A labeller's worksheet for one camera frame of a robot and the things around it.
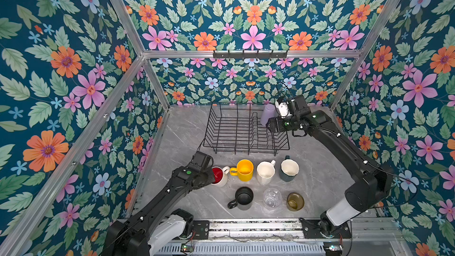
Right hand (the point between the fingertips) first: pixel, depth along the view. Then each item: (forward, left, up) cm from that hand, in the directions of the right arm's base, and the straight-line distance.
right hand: (275, 121), depth 81 cm
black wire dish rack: (+14, +16, -20) cm, 29 cm away
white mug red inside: (-20, +26, -15) cm, 36 cm away
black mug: (-27, +15, -24) cm, 39 cm away
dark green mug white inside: (-14, -8, -21) cm, 26 cm away
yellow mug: (-13, +14, -23) cm, 30 cm away
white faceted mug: (-16, +4, -18) cm, 24 cm away
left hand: (-19, +28, -16) cm, 37 cm away
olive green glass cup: (-29, -9, -23) cm, 38 cm away
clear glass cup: (-27, +2, -24) cm, 36 cm away
